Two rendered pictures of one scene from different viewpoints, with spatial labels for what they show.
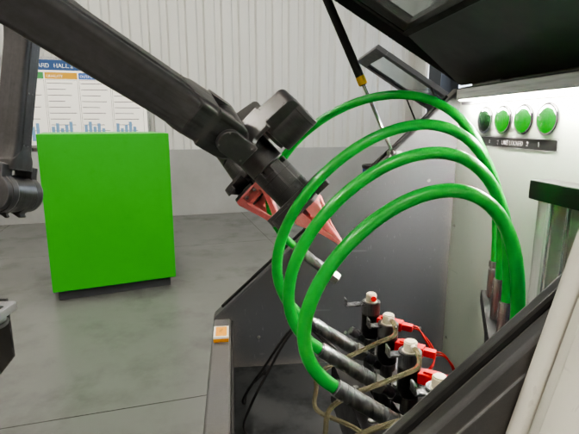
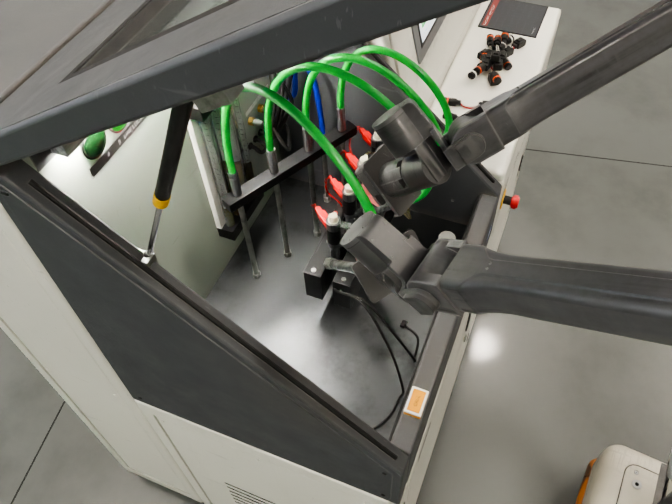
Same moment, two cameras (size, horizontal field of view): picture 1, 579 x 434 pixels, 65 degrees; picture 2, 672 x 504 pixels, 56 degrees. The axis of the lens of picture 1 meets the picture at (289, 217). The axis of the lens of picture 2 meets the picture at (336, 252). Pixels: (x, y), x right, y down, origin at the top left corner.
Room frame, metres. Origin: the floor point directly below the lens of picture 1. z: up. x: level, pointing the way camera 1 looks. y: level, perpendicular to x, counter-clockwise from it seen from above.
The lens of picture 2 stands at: (1.32, 0.28, 1.98)
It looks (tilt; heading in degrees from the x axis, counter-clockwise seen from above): 52 degrees down; 212
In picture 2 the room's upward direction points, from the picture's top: 4 degrees counter-clockwise
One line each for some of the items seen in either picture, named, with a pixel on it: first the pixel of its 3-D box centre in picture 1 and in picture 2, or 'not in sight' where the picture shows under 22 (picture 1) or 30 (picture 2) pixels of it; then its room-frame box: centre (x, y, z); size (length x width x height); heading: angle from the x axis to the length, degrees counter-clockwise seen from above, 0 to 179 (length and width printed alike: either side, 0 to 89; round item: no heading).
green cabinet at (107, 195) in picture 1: (108, 207); not in sight; (3.96, 1.59, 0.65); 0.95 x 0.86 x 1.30; 115
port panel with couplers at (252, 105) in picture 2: not in sight; (256, 69); (0.46, -0.42, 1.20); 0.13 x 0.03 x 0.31; 7
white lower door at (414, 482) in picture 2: not in sight; (436, 415); (0.64, 0.13, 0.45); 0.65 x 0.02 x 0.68; 7
